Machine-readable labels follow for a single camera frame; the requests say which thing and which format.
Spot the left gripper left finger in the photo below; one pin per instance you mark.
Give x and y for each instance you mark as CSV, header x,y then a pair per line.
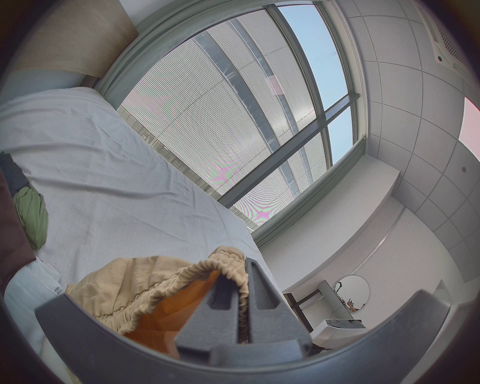
x,y
198,330

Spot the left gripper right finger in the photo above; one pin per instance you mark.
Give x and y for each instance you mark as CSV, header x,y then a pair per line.
x,y
277,326

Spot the tan shorts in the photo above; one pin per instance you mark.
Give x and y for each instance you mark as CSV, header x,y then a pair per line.
x,y
123,277

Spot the bed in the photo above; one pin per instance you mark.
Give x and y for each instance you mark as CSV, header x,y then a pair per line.
x,y
112,168

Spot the black-legged small table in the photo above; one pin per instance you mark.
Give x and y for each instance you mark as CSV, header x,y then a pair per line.
x,y
330,300

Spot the pale grey garment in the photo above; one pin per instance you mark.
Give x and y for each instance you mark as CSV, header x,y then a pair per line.
x,y
33,277

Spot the green garment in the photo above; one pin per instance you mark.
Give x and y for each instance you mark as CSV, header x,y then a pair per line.
x,y
33,217

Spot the brown garment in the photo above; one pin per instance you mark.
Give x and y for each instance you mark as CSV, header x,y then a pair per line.
x,y
13,240

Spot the window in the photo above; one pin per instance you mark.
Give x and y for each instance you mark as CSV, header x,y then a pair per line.
x,y
225,112

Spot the black garment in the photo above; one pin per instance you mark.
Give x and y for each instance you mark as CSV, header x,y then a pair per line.
x,y
13,172

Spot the round wall mirror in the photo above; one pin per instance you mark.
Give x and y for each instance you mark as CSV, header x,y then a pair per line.
x,y
356,290

